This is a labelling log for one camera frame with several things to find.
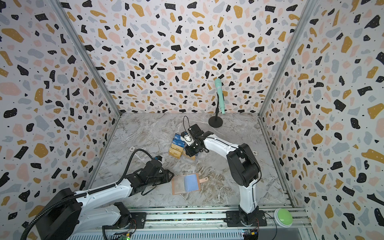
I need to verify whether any green push button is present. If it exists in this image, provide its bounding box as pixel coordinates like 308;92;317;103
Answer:
274;208;293;228

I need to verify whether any blue card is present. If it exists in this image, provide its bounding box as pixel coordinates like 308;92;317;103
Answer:
174;134;184;141
172;139;185;148

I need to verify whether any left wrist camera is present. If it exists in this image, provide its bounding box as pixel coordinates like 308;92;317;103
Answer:
154;156;163;164

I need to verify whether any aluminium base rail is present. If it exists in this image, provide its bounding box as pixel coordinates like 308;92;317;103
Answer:
53;205;317;240

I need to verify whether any gold vip card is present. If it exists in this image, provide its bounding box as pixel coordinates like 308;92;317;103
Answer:
187;155;196;161
169;149;183;159
172;176;186;195
171;144;184;153

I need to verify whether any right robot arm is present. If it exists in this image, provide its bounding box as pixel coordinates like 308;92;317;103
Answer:
181;124;262;226

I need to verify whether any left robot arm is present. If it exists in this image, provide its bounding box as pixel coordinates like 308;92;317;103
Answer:
36;159;174;240

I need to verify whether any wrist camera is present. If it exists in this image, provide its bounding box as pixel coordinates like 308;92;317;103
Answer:
181;131;194;146
154;156;163;164

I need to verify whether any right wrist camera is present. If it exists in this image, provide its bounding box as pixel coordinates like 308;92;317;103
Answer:
181;131;194;146

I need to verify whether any mint green microphone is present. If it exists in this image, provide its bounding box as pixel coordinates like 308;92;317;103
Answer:
215;78;226;115

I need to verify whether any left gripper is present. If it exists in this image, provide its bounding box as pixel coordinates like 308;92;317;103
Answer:
149;168;177;187

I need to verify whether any pink leather card holder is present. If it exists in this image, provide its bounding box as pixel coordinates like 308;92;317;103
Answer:
184;174;209;194

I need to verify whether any black corrugated cable conduit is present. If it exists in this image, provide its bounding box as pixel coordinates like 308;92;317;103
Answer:
20;148;155;240

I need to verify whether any black microphone stand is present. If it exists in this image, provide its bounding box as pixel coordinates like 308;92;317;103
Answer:
209;95;223;128

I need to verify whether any blue card back left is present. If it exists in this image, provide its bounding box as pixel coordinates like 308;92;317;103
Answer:
174;134;184;141

